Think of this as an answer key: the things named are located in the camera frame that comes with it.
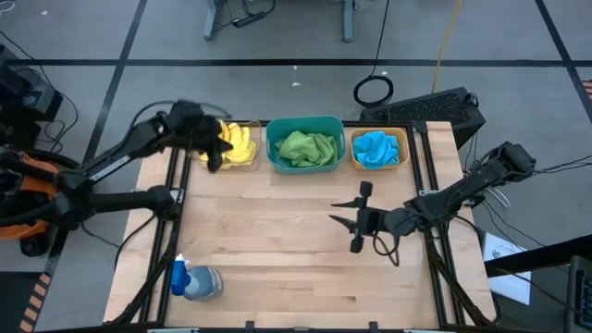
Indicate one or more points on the black equipment box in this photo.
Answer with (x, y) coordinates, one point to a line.
(23, 92)

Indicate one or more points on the silver aluminium rail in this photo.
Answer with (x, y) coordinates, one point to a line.
(173, 330)

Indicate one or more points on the grey keypad device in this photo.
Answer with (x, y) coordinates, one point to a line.
(582, 296)

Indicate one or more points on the teal plastic basket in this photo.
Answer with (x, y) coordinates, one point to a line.
(305, 124)

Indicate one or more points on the clear plastic basket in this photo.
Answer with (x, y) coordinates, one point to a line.
(258, 152)

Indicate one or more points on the black power strip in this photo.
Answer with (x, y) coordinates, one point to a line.
(250, 19)

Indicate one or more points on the blue spray bottle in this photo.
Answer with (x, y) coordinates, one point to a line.
(199, 283)

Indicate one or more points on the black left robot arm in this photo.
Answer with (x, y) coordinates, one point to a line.
(115, 157)

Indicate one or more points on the black metal beam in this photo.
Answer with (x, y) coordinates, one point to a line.
(546, 254)

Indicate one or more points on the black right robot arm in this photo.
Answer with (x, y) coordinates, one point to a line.
(462, 189)

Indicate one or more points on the green microfiber towel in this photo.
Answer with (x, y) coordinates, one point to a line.
(293, 145)
(326, 150)

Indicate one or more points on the black aluminium rig frame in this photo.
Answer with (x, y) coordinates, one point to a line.
(418, 127)

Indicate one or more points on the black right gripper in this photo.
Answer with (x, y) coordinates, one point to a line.
(370, 221)

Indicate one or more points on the black table clamp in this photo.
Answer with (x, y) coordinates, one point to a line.
(373, 327)
(250, 327)

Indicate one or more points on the yellow microfiber towel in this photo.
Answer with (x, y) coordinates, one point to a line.
(236, 131)
(242, 155)

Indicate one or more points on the black mesh computer case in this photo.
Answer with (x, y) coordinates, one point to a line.
(425, 108)

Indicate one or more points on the blue microfiber towel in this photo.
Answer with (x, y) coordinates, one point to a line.
(370, 145)
(390, 155)

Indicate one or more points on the orange black floor machine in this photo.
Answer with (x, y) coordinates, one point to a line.
(32, 185)

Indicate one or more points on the yellow plastic basket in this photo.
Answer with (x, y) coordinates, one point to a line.
(404, 148)

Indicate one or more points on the grey desk leg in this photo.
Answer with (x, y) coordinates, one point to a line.
(349, 20)
(211, 20)

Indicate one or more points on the white paper sheet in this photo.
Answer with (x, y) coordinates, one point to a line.
(513, 289)

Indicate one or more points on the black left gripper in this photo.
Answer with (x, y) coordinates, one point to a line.
(194, 129)

